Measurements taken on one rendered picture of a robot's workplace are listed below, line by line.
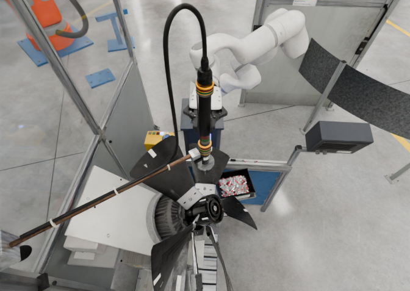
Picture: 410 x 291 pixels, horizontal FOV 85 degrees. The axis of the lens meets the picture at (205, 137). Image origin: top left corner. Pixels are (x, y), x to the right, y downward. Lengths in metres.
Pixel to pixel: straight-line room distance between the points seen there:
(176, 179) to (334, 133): 0.83
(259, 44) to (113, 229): 0.86
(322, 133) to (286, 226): 1.25
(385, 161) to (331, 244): 1.21
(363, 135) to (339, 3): 1.50
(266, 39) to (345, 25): 1.89
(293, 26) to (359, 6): 1.78
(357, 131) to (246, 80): 0.63
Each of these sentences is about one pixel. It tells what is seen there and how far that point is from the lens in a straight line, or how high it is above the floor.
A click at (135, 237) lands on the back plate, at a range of 1.04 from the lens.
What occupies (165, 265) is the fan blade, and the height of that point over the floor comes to 1.34.
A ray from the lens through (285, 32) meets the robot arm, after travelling 0.92.
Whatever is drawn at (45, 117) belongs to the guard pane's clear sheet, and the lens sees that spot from 1.22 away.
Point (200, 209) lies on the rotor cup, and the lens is 0.95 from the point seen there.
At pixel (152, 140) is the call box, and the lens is 1.36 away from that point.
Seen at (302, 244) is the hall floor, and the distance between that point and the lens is 2.34.
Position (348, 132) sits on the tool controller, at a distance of 1.36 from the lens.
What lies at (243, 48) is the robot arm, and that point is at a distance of 0.83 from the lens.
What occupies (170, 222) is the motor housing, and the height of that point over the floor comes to 1.17.
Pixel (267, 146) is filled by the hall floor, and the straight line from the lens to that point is 2.71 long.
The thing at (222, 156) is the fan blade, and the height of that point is 1.14.
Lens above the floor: 2.14
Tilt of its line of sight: 53 degrees down
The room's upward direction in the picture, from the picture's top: straight up
